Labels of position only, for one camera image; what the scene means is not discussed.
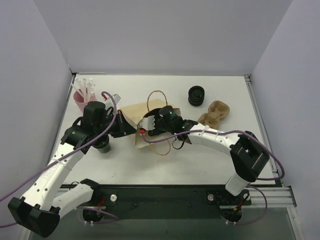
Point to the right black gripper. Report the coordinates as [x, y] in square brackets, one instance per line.
[152, 130]

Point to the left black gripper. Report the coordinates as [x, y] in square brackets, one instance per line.
[124, 127]

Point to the brown paper takeout bag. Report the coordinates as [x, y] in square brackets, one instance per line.
[133, 113]

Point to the stack of black lids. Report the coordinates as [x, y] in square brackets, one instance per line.
[196, 95]

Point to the brown pulp cup carrier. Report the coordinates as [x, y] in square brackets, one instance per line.
[216, 112]

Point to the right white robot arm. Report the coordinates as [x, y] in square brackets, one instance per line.
[248, 155]

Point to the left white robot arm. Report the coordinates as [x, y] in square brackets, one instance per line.
[39, 209]

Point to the white wrapped straws bundle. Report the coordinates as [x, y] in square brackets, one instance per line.
[85, 88]

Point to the pink straw holder cup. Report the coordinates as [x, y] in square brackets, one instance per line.
[79, 100]

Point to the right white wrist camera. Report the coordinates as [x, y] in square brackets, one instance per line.
[147, 123]

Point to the black mounting base plate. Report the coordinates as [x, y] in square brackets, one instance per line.
[163, 202]

